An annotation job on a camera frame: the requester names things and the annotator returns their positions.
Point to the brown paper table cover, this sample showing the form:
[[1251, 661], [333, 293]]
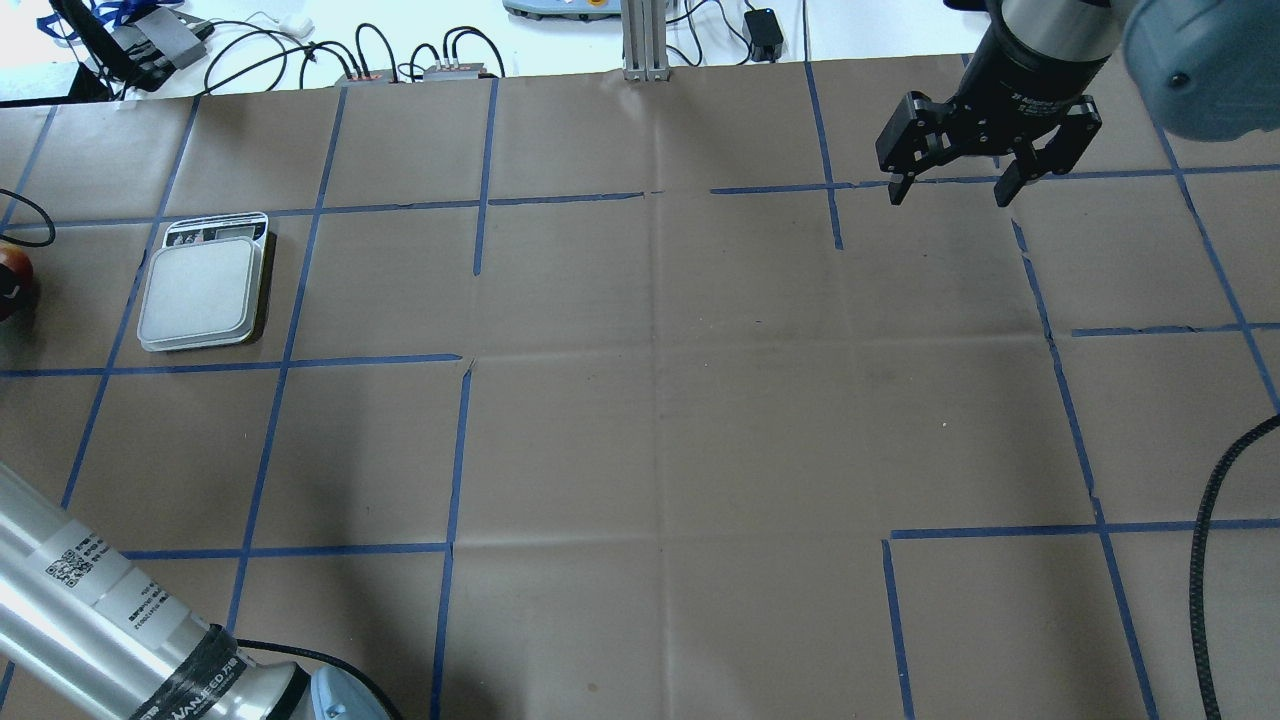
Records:
[[582, 400]]

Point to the red yellow mango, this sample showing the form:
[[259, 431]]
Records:
[[18, 281]]

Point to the aluminium frame post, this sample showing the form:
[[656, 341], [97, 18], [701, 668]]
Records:
[[644, 40]]

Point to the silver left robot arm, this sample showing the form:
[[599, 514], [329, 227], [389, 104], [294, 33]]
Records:
[[99, 630]]

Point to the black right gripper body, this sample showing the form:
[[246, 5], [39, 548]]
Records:
[[1022, 85]]

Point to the silver digital kitchen scale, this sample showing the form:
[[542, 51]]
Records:
[[208, 284]]

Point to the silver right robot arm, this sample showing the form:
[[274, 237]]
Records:
[[1205, 70]]

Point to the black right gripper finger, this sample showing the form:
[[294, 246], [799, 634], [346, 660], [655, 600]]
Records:
[[908, 141], [1072, 134]]

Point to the grey usb hub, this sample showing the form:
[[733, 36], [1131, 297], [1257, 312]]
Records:
[[149, 49]]

